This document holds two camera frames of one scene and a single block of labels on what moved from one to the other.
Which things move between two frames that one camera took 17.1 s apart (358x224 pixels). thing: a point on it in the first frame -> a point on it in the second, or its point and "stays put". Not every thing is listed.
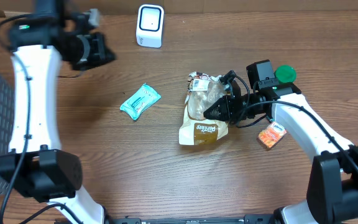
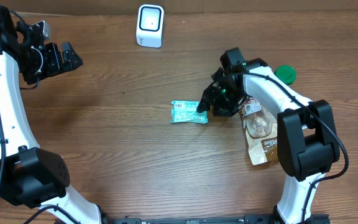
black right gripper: [227, 114] -> [211, 99]
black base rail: [139, 219] stays put
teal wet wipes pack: [140, 101] -> [186, 111]
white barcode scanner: [150, 25] stays put
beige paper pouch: [204, 91] -> [260, 125]
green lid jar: [285, 74] stays put
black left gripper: [105, 55] -> [57, 64]
